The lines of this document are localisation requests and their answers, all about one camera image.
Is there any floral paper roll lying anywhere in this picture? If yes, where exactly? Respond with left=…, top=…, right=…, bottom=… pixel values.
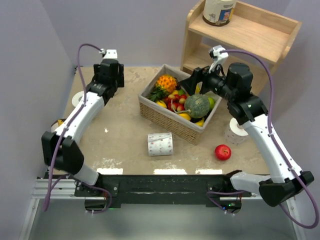
left=147, top=132, right=174, bottom=157

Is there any red toy apple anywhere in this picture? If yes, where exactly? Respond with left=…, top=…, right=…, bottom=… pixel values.
left=214, top=144, right=232, bottom=161

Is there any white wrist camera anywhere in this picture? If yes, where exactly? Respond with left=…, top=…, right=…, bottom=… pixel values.
left=99, top=48, right=118, bottom=60
left=208, top=45, right=229, bottom=73

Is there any yellow toy lemon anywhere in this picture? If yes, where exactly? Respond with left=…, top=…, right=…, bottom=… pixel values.
left=156, top=100, right=167, bottom=109

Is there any wooden shelf unit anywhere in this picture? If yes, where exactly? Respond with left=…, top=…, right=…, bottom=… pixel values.
left=180, top=0, right=303, bottom=101

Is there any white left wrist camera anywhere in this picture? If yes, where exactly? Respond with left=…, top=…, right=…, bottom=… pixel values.
left=99, top=48, right=118, bottom=60

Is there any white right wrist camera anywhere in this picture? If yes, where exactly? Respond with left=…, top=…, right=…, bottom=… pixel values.
left=208, top=45, right=229, bottom=73

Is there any wicker basket with liner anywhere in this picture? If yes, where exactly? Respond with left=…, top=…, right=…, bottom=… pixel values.
left=138, top=64, right=222, bottom=145

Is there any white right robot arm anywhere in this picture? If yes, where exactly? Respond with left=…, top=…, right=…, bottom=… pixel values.
left=179, top=62, right=314, bottom=207

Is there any paper roll edge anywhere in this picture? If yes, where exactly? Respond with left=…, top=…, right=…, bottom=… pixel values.
left=50, top=118, right=66, bottom=133

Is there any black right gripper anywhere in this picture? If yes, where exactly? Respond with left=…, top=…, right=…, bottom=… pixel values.
left=180, top=59, right=237, bottom=101

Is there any black aluminium base frame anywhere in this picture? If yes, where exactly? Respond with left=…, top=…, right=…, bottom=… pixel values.
left=32, top=172, right=273, bottom=216

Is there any floral paper roll right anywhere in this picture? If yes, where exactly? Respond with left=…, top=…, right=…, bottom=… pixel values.
left=224, top=118, right=249, bottom=145

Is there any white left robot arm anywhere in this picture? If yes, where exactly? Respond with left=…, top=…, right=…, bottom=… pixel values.
left=41, top=58, right=125, bottom=196

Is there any floral paper roll back left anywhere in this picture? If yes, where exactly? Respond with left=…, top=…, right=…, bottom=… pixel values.
left=71, top=90, right=84, bottom=107

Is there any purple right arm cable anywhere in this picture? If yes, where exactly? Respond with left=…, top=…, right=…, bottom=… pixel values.
left=206, top=49, right=320, bottom=229

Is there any green netted toy melon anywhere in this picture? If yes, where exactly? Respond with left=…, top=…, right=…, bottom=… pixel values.
left=173, top=94, right=210, bottom=119

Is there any green toy apple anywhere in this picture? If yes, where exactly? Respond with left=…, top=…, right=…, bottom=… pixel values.
left=208, top=97, right=216, bottom=111

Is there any orange toy pineapple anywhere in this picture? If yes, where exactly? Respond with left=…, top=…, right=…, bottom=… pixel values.
left=147, top=74, right=178, bottom=102

